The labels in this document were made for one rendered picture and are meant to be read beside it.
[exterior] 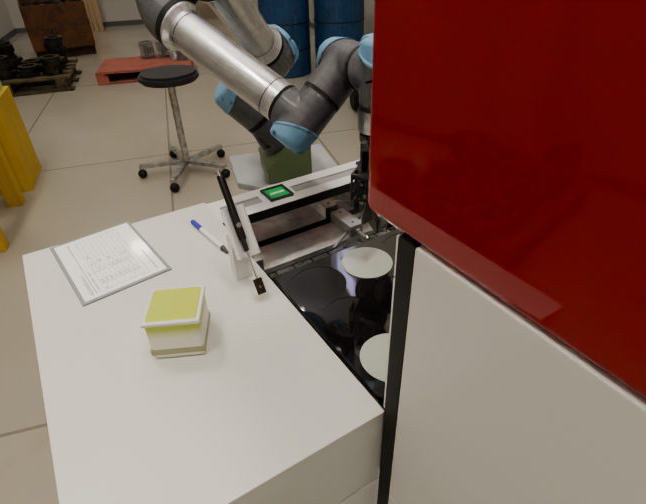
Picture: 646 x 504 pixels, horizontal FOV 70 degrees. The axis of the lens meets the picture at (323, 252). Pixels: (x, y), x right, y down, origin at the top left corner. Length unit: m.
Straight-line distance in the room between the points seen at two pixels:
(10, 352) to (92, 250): 1.50
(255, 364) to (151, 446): 0.16
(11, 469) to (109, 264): 1.20
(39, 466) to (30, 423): 0.20
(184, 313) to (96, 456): 0.19
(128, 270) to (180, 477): 0.41
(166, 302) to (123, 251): 0.27
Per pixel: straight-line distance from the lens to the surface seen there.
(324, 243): 1.01
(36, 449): 1.99
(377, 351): 0.74
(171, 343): 0.66
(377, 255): 0.94
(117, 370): 0.70
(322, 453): 0.57
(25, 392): 2.20
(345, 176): 1.12
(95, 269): 0.89
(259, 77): 0.87
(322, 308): 0.81
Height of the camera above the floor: 1.44
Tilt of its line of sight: 35 degrees down
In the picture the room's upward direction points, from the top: 2 degrees counter-clockwise
